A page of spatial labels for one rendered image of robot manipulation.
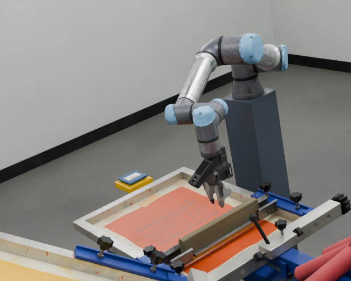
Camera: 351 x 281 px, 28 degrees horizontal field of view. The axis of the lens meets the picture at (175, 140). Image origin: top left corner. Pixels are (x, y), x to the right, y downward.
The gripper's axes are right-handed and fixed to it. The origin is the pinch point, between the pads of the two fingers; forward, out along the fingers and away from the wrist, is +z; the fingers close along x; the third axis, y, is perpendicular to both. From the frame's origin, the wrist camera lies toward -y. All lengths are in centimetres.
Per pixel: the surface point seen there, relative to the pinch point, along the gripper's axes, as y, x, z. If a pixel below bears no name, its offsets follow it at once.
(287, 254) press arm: -0.6, -34.6, 7.7
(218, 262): -9.6, -8.4, 16.3
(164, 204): 4.5, 43.7, 16.5
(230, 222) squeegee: 3.6, -1.9, 8.9
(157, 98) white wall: 212, 370, 100
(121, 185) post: 4, 78, 17
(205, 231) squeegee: -7.8, -2.0, 6.8
